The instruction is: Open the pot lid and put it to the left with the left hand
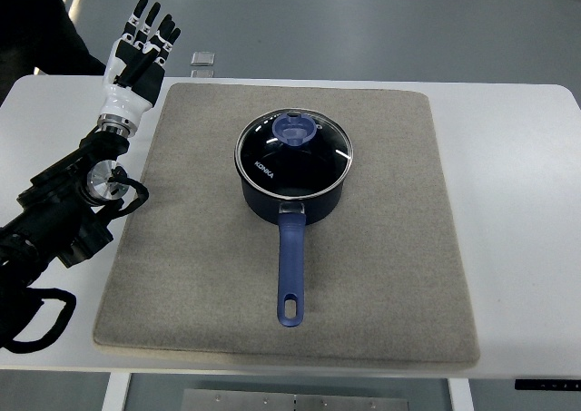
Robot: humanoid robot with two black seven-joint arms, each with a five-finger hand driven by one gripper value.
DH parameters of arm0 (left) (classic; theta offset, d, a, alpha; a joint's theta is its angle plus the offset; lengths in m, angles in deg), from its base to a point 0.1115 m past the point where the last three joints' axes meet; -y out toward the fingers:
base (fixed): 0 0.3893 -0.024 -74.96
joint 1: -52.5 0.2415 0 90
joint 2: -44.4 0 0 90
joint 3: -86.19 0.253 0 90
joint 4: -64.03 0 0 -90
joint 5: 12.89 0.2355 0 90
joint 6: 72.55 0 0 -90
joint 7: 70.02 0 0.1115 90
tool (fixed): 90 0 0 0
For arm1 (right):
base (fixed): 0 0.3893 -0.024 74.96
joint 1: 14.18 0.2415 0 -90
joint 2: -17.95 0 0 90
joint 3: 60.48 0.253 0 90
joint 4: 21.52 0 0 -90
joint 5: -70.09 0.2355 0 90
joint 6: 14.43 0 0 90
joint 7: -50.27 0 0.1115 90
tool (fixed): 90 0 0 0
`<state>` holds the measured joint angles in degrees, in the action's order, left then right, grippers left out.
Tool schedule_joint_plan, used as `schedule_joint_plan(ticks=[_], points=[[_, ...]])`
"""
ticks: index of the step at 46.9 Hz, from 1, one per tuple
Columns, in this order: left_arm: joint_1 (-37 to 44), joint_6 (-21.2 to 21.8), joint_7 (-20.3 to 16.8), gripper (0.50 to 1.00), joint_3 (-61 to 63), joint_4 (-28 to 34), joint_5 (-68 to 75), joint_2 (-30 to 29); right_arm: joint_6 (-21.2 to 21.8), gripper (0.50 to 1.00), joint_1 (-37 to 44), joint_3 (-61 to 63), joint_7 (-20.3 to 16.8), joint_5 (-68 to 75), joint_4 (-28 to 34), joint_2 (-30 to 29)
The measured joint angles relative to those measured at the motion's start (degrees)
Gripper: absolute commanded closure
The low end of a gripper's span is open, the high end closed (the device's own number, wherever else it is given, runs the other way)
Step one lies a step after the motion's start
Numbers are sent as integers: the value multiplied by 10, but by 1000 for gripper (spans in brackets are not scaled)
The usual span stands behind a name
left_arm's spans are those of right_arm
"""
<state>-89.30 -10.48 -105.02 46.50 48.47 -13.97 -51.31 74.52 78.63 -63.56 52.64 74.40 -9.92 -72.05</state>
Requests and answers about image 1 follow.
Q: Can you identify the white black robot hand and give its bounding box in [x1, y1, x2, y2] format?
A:
[97, 0, 181, 138]

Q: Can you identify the glass lid blue knob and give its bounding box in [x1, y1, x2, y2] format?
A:
[234, 108, 353, 199]

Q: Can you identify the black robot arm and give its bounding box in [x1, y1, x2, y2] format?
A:
[1, 115, 149, 354]

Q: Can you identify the dark blue saucepan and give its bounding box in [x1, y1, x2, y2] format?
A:
[234, 107, 354, 328]

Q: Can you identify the white table leg left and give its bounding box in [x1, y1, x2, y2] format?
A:
[102, 372, 132, 411]

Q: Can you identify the white table leg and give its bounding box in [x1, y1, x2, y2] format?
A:
[448, 378, 475, 411]
[102, 372, 132, 411]

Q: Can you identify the beige fabric mat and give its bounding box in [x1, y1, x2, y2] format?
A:
[94, 83, 480, 368]

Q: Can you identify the white table leg right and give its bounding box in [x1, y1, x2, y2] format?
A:
[448, 378, 475, 411]

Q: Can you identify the black desk control panel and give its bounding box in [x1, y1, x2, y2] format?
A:
[514, 378, 581, 392]

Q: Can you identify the grey metal base plate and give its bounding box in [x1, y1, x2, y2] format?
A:
[181, 389, 409, 411]

